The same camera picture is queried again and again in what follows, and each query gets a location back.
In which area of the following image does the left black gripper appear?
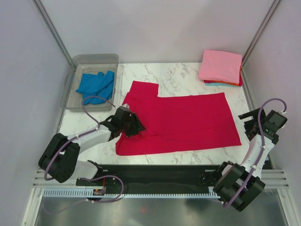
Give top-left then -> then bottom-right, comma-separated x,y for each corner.
120,112 -> 146,137

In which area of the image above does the red t shirt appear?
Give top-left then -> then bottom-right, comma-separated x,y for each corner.
116,81 -> 241,156

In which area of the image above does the clear plastic bin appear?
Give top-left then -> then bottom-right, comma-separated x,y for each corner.
61,54 -> 121,112

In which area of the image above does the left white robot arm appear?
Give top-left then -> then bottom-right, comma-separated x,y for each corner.
38,105 -> 146,183

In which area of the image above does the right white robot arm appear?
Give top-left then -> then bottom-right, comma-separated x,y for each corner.
213,108 -> 287,212

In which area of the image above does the teal folded t shirt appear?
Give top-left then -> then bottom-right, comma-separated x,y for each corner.
205,82 -> 228,86

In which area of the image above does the blue t shirt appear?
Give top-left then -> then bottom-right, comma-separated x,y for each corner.
76,71 -> 115,105

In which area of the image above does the pink folded t shirt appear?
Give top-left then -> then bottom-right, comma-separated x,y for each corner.
198,49 -> 242,83

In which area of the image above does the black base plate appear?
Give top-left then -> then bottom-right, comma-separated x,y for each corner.
75,164 -> 224,195

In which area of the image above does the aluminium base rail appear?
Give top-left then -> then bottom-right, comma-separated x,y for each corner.
32,169 -> 289,189

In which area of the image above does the right aluminium frame post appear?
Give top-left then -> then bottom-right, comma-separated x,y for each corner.
242,0 -> 282,65

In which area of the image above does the aluminium frame post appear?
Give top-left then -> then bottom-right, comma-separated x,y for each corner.
32,0 -> 72,65
242,0 -> 282,65

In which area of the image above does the white slotted cable duct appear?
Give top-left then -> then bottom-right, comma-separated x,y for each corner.
43,188 -> 220,199

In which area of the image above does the left aluminium frame post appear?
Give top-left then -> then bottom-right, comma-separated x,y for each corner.
32,0 -> 72,65

